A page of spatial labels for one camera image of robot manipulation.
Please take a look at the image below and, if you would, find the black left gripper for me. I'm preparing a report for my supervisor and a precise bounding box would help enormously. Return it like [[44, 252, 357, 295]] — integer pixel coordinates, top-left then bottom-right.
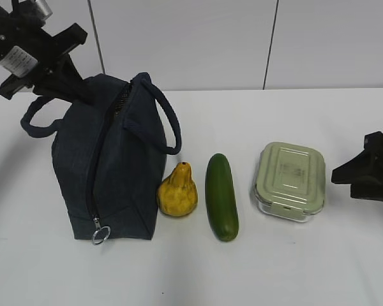
[[0, 22, 94, 105]]

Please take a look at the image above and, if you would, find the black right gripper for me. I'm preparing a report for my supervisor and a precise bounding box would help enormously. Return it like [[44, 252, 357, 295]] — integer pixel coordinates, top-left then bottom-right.
[[331, 131, 383, 201]]

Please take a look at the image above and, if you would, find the green lidded glass container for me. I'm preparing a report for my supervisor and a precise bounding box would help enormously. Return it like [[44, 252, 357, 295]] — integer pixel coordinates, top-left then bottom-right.
[[253, 142, 326, 223]]

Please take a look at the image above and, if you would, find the dark blue lunch bag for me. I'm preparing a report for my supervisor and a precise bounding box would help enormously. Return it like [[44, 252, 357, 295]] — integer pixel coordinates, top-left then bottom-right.
[[20, 72, 182, 245]]

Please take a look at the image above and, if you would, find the green cucumber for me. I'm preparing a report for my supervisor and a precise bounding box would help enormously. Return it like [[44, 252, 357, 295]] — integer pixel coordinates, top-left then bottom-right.
[[205, 153, 239, 242]]

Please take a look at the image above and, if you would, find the yellow pear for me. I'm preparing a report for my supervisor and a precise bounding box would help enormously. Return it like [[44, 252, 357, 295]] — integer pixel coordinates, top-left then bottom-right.
[[156, 162, 198, 217]]

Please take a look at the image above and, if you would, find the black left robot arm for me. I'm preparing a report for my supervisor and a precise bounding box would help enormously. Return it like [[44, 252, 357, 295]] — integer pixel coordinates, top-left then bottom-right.
[[0, 1, 93, 104]]

